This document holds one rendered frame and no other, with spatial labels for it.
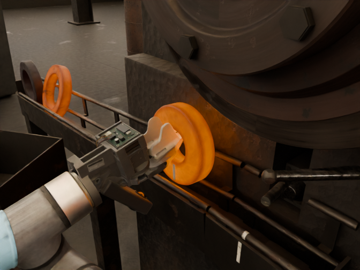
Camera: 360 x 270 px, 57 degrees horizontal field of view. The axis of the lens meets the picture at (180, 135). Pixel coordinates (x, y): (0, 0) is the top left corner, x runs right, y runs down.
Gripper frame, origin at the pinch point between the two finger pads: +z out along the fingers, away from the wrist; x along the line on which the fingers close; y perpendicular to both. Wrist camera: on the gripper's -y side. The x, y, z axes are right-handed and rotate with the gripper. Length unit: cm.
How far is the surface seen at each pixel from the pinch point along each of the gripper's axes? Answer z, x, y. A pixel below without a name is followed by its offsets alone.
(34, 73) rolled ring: -3, 82, -5
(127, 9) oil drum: 130, 242, -41
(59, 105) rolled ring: -4, 61, -11
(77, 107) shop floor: 41, 212, -89
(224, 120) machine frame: 5.9, -6.2, 2.1
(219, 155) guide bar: 3.1, -6.6, -3.8
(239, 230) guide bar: -6.0, -19.0, -6.1
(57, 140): -15.7, 26.4, -2.9
